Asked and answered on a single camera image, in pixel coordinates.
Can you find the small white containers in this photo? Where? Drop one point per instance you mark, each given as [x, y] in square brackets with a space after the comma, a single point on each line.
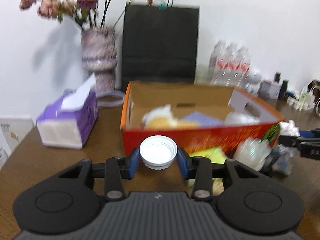
[301, 101]

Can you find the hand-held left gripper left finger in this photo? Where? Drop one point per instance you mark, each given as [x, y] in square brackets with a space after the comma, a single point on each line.
[133, 165]

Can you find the white paper tissue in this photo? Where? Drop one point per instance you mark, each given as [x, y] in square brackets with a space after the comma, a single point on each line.
[290, 127]

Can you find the black paper bag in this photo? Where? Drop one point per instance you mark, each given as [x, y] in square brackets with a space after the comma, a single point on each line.
[160, 50]

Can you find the white robot speaker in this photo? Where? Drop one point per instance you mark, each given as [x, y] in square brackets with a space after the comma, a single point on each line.
[255, 80]

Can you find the yellow white soft item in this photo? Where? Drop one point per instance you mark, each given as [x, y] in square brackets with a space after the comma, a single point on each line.
[162, 120]

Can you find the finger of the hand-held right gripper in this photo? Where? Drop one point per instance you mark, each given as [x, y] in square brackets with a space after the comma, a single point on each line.
[308, 151]
[311, 133]

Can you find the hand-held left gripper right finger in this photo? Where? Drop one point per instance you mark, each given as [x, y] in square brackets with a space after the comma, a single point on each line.
[183, 165]

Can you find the purple cloth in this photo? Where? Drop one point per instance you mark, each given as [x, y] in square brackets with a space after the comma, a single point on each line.
[202, 120]

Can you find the clear water bottle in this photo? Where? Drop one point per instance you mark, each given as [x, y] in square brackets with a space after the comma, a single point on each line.
[217, 65]
[231, 66]
[244, 67]

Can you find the clear plastic bag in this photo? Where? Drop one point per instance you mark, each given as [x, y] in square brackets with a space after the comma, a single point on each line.
[252, 152]

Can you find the purple white ceramic vase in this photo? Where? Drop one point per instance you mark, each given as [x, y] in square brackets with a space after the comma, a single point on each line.
[100, 52]

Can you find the small black bottle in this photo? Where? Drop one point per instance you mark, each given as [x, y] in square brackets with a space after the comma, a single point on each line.
[285, 88]

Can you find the teal binder clip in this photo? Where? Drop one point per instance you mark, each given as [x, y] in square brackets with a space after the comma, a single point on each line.
[162, 6]

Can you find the orange cardboard box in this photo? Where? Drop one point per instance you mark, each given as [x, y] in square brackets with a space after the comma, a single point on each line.
[175, 140]

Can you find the white printed carton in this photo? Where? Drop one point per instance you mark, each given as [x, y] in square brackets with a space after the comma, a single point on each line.
[12, 135]

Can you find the dried pink flowers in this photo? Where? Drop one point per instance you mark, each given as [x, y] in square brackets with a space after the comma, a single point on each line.
[85, 0]

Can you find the white plastic bottle cap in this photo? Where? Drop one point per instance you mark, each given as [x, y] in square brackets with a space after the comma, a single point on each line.
[158, 152]

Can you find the white tin box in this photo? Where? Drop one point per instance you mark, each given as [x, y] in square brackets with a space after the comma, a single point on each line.
[270, 88]

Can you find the purple tissue box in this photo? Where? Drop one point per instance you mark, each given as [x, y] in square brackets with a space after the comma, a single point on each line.
[65, 127]

